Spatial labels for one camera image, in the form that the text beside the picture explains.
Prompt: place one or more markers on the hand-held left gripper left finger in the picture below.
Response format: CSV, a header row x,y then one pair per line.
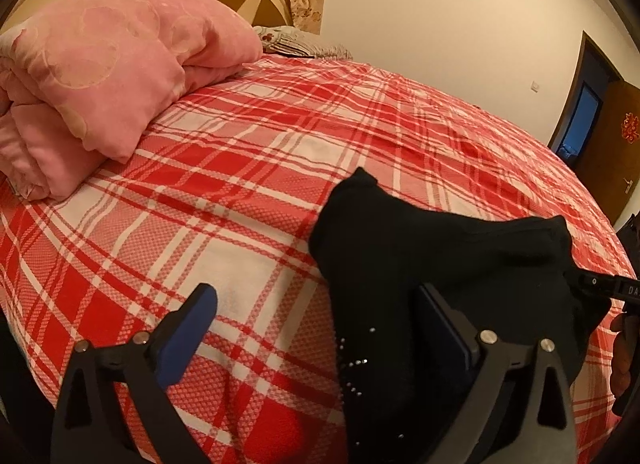
x,y
184,339

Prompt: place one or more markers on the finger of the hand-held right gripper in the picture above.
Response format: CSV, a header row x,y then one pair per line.
x,y
592,283

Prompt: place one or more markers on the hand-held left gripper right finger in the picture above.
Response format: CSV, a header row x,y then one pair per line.
x,y
446,331

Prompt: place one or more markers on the black pants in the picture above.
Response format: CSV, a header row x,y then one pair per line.
x,y
430,244

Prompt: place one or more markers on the person's right hand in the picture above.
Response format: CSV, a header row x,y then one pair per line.
x,y
627,349

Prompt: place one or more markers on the brown wooden door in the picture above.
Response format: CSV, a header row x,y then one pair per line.
x,y
617,159

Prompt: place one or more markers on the red paper door decoration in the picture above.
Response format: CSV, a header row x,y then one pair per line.
x,y
631,127

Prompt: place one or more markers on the dark open doorway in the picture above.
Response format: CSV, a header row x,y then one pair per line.
x,y
585,109

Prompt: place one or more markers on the red plaid bed sheet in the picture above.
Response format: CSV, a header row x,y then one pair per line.
x,y
240,169

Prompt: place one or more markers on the pink folded quilt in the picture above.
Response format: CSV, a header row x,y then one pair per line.
x,y
100,79

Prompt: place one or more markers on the grey patterned pillow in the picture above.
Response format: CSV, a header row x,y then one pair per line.
x,y
300,41

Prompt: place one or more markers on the white wall switch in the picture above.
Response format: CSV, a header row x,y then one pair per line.
x,y
535,87

